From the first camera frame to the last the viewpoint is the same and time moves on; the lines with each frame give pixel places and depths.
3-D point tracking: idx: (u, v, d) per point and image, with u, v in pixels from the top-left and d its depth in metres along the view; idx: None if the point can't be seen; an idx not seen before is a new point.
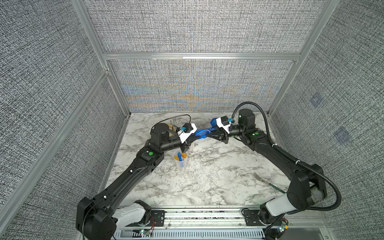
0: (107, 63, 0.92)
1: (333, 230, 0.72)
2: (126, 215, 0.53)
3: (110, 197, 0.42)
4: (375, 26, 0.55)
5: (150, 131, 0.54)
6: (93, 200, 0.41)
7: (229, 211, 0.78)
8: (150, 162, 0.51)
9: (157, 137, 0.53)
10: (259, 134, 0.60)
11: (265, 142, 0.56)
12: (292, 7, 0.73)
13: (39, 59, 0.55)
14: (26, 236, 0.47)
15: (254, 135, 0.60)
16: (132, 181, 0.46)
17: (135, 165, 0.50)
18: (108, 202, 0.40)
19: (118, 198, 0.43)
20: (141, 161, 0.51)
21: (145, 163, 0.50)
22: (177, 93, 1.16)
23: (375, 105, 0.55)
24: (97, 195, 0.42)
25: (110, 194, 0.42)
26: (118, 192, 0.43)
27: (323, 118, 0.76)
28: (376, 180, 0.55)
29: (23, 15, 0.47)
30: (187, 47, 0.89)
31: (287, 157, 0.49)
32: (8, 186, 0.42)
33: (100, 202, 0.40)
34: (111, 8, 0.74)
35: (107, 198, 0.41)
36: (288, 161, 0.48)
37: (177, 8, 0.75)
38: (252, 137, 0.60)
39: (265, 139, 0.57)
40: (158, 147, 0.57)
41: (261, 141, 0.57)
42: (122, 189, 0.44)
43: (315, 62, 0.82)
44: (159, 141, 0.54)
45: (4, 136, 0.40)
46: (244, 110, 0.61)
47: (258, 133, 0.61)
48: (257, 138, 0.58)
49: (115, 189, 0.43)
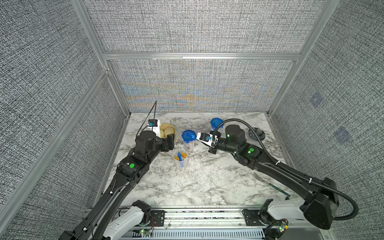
0: (107, 63, 0.92)
1: (333, 230, 0.72)
2: (122, 226, 0.52)
3: (92, 227, 0.38)
4: (375, 26, 0.55)
5: (136, 139, 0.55)
6: (74, 233, 0.38)
7: (229, 211, 0.78)
8: (132, 177, 0.46)
9: (143, 145, 0.49)
10: (255, 149, 0.54)
11: (264, 160, 0.51)
12: (292, 7, 0.73)
13: (39, 59, 0.55)
14: (26, 236, 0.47)
15: (250, 153, 0.54)
16: (113, 204, 0.42)
17: (116, 183, 0.45)
18: (90, 233, 0.38)
19: (101, 225, 0.40)
20: (122, 177, 0.46)
21: (126, 180, 0.45)
22: (177, 93, 1.16)
23: (375, 105, 0.55)
24: (77, 227, 0.39)
25: (91, 224, 0.39)
26: (99, 220, 0.40)
27: (323, 118, 0.76)
28: (376, 180, 0.55)
29: (23, 15, 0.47)
30: (187, 47, 0.89)
31: (296, 177, 0.45)
32: (8, 186, 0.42)
33: (80, 234, 0.38)
34: (111, 8, 0.74)
35: (88, 229, 0.38)
36: (300, 182, 0.44)
37: (177, 8, 0.75)
38: (249, 156, 0.54)
39: (263, 155, 0.52)
40: (142, 156, 0.52)
41: (260, 160, 0.51)
42: (104, 215, 0.40)
43: (315, 62, 0.82)
44: (144, 148, 0.49)
45: (4, 136, 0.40)
46: (230, 128, 0.54)
47: (253, 149, 0.54)
48: (254, 157, 0.52)
49: (95, 217, 0.40)
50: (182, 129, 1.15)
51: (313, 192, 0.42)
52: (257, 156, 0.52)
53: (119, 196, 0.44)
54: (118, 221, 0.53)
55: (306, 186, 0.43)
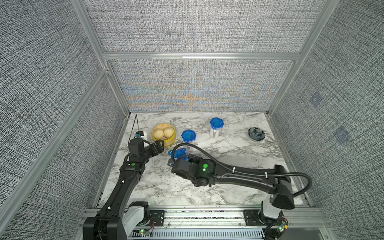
0: (107, 63, 0.92)
1: (333, 230, 0.72)
2: (130, 220, 0.53)
3: (114, 206, 0.43)
4: (375, 26, 0.55)
5: (129, 144, 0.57)
6: (99, 215, 0.41)
7: (229, 211, 0.78)
8: (137, 171, 0.56)
9: (136, 147, 0.61)
10: (209, 165, 0.50)
11: (221, 171, 0.48)
12: (292, 7, 0.73)
13: (39, 59, 0.55)
14: (26, 236, 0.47)
15: (205, 171, 0.49)
16: (128, 189, 0.50)
17: (124, 176, 0.53)
18: (115, 210, 0.42)
19: (123, 203, 0.46)
20: (127, 173, 0.55)
21: (132, 172, 0.55)
22: (177, 93, 1.16)
23: (375, 105, 0.55)
24: (100, 210, 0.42)
25: (114, 204, 0.44)
26: (120, 200, 0.45)
27: (323, 118, 0.76)
28: (376, 180, 0.55)
29: (23, 15, 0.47)
30: (187, 47, 0.89)
31: (255, 177, 0.45)
32: (8, 186, 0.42)
33: (106, 213, 0.42)
34: (111, 8, 0.74)
35: (111, 208, 0.43)
36: (260, 180, 0.44)
37: (177, 8, 0.75)
38: (205, 175, 0.48)
39: (218, 166, 0.49)
40: (139, 158, 0.63)
41: (218, 175, 0.47)
42: (122, 196, 0.47)
43: (315, 62, 0.82)
44: (138, 151, 0.62)
45: (4, 136, 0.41)
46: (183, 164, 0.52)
47: (207, 165, 0.50)
48: (211, 173, 0.48)
49: (114, 200, 0.45)
50: (182, 129, 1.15)
51: (273, 185, 0.42)
52: (213, 172, 0.48)
53: (132, 184, 0.52)
54: (124, 219, 0.53)
55: (267, 182, 0.43)
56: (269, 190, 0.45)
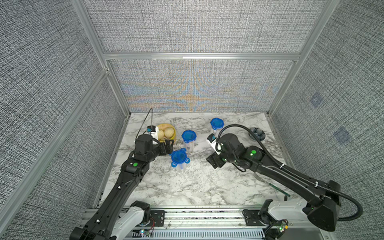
0: (107, 63, 0.92)
1: (333, 230, 0.72)
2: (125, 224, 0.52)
3: (104, 219, 0.41)
4: (375, 26, 0.55)
5: (136, 140, 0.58)
6: (87, 227, 0.39)
7: (229, 211, 0.78)
8: (137, 173, 0.51)
9: (143, 145, 0.55)
10: (257, 152, 0.52)
11: (268, 163, 0.49)
12: (292, 7, 0.73)
13: (39, 59, 0.55)
14: (26, 236, 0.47)
15: (252, 156, 0.51)
16: (122, 198, 0.46)
17: (122, 180, 0.49)
18: (103, 224, 0.40)
19: (113, 216, 0.42)
20: (127, 174, 0.50)
21: (132, 176, 0.50)
22: (177, 93, 1.16)
23: (375, 105, 0.55)
24: (89, 221, 0.40)
25: (103, 217, 0.41)
26: (110, 212, 0.42)
27: (323, 118, 0.76)
28: (376, 180, 0.55)
29: (23, 15, 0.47)
30: (187, 47, 0.89)
31: (302, 181, 0.44)
32: (8, 186, 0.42)
33: (94, 227, 0.39)
34: (111, 8, 0.74)
35: (100, 221, 0.40)
36: (306, 186, 0.43)
37: (177, 8, 0.75)
38: (250, 158, 0.51)
39: (267, 157, 0.50)
40: (143, 157, 0.58)
41: (264, 164, 0.49)
42: (114, 208, 0.43)
43: (315, 62, 0.82)
44: (144, 149, 0.56)
45: (4, 136, 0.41)
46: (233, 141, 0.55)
47: (255, 151, 0.52)
48: (256, 160, 0.50)
49: (105, 210, 0.42)
50: (182, 129, 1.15)
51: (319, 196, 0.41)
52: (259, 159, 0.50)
53: (128, 190, 0.48)
54: (121, 220, 0.53)
55: (313, 190, 0.42)
56: (312, 199, 0.43)
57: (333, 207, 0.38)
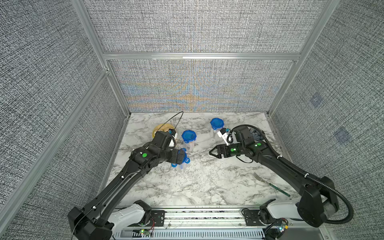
0: (107, 63, 0.92)
1: (333, 230, 0.72)
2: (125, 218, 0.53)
3: (100, 207, 0.40)
4: (375, 26, 0.55)
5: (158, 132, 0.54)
6: (83, 210, 0.39)
7: (229, 211, 0.78)
8: (143, 165, 0.47)
9: (162, 138, 0.54)
10: (262, 144, 0.59)
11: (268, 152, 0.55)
12: (292, 7, 0.73)
13: (39, 59, 0.55)
14: (26, 236, 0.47)
15: (257, 146, 0.58)
16: (122, 188, 0.43)
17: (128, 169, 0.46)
18: (97, 213, 0.39)
19: (109, 206, 0.41)
20: (134, 163, 0.47)
21: (138, 167, 0.46)
22: (177, 93, 1.16)
23: (375, 105, 0.55)
24: (87, 205, 0.40)
25: (100, 204, 0.40)
26: (107, 202, 0.41)
27: (323, 118, 0.76)
28: (376, 180, 0.55)
29: (23, 15, 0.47)
30: (187, 47, 0.89)
31: (293, 170, 0.48)
32: (8, 186, 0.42)
33: (89, 212, 0.39)
34: (111, 8, 0.74)
35: (96, 208, 0.39)
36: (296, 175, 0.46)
37: (177, 8, 0.75)
38: (254, 148, 0.58)
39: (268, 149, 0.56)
40: (155, 150, 0.55)
41: (264, 153, 0.55)
42: (112, 197, 0.41)
43: (315, 62, 0.82)
44: (161, 142, 0.54)
45: (4, 136, 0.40)
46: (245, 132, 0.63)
47: (260, 143, 0.59)
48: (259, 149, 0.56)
49: (105, 198, 0.41)
50: (182, 129, 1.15)
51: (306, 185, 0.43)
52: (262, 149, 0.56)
53: (130, 182, 0.45)
54: (122, 212, 0.54)
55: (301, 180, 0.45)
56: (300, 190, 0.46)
57: (322, 202, 0.40)
